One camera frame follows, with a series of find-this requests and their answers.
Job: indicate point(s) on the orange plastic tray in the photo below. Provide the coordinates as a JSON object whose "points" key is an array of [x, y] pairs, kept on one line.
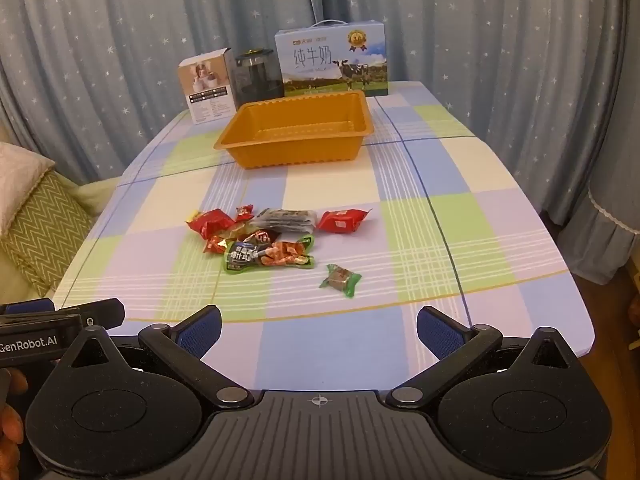
{"points": [[280, 155]]}

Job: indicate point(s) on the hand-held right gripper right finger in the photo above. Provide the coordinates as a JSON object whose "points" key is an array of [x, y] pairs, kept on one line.
{"points": [[440, 332]]}

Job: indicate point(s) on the dark green jar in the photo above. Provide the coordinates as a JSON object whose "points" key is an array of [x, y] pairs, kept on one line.
{"points": [[255, 80]]}

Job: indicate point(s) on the large red snack packet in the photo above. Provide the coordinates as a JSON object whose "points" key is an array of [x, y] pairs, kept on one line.
{"points": [[210, 222]]}

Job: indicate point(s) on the grey snack packet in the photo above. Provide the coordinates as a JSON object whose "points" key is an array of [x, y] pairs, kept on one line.
{"points": [[285, 220]]}

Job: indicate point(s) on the amber candy packet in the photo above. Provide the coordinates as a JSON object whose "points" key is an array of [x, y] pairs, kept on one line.
{"points": [[239, 235]]}

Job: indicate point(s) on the green candy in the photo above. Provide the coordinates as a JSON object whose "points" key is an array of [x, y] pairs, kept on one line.
{"points": [[340, 280]]}

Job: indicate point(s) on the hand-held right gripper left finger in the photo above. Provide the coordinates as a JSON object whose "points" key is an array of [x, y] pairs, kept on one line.
{"points": [[202, 332]]}

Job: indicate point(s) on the person's left hand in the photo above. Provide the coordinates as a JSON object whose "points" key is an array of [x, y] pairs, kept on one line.
{"points": [[12, 425]]}

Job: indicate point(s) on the red orange candy packet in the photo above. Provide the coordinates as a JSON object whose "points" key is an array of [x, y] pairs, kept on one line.
{"points": [[215, 244]]}

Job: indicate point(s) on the blue star curtain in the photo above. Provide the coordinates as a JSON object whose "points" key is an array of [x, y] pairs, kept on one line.
{"points": [[125, 35]]}

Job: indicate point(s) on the cream pillow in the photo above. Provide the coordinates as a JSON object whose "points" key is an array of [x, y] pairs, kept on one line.
{"points": [[20, 175]]}

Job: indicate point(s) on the blue milk carton box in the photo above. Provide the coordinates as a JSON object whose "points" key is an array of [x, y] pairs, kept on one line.
{"points": [[325, 65]]}

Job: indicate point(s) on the red brown candy packet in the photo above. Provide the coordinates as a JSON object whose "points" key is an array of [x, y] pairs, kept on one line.
{"points": [[261, 236]]}

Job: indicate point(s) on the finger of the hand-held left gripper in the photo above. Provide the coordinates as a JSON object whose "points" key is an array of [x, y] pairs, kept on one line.
{"points": [[25, 306], [100, 314]]}

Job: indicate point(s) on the white product box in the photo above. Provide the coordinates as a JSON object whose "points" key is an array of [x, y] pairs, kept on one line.
{"points": [[207, 90]]}

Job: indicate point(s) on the blue lace-trimmed cover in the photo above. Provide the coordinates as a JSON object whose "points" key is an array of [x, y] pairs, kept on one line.
{"points": [[615, 245]]}

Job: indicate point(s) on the green zigzag pillow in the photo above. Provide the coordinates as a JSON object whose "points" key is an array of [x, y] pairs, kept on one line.
{"points": [[35, 230]]}

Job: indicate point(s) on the small red candy packet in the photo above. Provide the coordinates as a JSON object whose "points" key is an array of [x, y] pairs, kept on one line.
{"points": [[245, 211]]}

